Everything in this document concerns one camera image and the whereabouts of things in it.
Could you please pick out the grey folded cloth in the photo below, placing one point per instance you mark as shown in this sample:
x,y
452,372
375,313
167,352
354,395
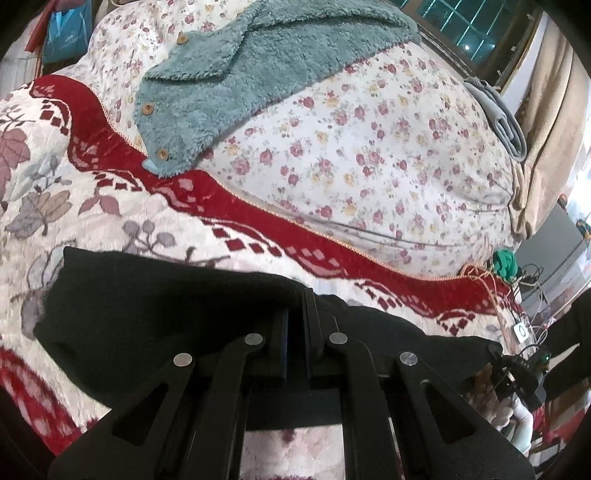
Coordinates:
x,y
500,118

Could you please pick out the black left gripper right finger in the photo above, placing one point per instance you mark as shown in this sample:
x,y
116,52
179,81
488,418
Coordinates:
x,y
399,394

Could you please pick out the white power strip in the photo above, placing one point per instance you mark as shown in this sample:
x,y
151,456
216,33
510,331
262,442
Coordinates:
x,y
522,332

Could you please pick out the white floral bed sheet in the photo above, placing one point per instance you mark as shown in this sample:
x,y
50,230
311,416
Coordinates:
x,y
392,156

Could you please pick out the green cloth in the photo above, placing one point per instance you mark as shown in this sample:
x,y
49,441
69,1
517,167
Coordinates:
x,y
504,265

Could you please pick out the window with green frame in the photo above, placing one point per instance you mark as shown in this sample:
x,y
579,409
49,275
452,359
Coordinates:
x,y
478,38

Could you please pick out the red white floral blanket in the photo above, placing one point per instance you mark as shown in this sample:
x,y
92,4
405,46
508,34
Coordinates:
x,y
69,180

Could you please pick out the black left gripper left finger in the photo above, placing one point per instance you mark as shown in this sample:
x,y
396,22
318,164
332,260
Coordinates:
x,y
183,422

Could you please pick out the white gloved right hand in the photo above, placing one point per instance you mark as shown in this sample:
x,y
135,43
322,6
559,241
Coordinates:
x,y
508,412

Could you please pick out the black pants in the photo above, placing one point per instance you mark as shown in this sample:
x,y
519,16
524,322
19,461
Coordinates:
x,y
111,320

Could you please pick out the blue bag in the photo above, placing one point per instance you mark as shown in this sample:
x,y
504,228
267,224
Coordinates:
x,y
68,32

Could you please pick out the teal fleece jacket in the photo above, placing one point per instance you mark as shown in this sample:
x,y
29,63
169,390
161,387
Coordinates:
x,y
213,81

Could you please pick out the beige curtain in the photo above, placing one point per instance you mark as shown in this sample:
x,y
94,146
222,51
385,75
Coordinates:
x,y
553,125

